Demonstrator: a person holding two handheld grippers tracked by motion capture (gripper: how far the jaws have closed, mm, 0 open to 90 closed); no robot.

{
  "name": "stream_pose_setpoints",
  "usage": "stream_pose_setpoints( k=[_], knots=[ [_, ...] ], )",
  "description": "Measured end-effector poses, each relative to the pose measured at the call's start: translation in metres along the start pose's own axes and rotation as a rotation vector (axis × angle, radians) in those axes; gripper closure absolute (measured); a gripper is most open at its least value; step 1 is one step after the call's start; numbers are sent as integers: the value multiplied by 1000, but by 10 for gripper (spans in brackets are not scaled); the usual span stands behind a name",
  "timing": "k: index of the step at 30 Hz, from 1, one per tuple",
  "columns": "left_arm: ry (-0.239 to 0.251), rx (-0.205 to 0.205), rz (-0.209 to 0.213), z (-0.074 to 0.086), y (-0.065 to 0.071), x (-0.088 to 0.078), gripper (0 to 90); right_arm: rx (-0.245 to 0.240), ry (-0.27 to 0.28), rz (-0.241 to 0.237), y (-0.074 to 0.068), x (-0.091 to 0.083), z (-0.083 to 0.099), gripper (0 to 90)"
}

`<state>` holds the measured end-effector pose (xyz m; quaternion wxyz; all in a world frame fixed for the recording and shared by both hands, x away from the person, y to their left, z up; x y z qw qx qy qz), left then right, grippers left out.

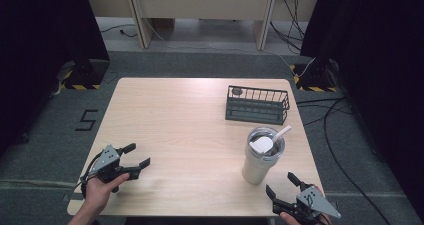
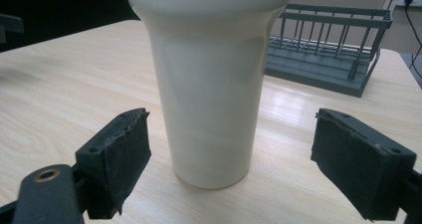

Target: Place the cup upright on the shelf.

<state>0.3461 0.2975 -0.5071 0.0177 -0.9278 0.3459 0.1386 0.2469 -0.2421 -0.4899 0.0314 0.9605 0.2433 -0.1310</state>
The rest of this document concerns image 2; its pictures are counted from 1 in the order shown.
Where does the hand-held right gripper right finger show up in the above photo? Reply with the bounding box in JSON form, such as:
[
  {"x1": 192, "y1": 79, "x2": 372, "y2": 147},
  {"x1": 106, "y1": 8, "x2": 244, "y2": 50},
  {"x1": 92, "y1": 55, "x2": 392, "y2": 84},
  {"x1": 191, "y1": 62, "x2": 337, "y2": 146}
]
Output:
[{"x1": 310, "y1": 108, "x2": 418, "y2": 222}]

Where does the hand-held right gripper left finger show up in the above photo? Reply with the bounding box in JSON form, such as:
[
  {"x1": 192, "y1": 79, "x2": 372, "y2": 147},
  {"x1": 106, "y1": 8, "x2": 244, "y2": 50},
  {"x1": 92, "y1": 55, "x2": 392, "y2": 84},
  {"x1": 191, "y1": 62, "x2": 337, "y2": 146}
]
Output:
[{"x1": 75, "y1": 108, "x2": 152, "y2": 220}]

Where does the cream white cup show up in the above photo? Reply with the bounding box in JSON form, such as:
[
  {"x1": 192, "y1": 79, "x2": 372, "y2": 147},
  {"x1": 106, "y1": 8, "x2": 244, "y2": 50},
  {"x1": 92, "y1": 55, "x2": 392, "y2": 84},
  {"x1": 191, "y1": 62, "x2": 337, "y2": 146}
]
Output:
[{"x1": 124, "y1": 0, "x2": 292, "y2": 190}]

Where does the grey dish rack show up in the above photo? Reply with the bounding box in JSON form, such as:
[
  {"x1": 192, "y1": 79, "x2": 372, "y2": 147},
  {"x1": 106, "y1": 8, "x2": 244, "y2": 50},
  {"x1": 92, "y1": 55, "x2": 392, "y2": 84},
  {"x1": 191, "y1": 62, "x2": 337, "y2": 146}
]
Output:
[{"x1": 264, "y1": 2, "x2": 394, "y2": 99}]

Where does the dark chair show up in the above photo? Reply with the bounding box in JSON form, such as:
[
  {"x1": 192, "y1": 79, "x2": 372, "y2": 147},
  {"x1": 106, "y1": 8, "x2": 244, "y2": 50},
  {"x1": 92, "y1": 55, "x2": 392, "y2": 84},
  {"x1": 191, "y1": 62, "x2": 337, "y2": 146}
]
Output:
[{"x1": 0, "y1": 13, "x2": 25, "y2": 45}]

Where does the black cable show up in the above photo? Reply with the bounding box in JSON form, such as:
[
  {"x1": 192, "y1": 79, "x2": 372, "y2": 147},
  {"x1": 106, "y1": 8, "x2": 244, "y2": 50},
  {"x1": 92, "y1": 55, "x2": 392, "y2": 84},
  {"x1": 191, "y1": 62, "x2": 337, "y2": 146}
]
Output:
[{"x1": 403, "y1": 0, "x2": 422, "y2": 71}]

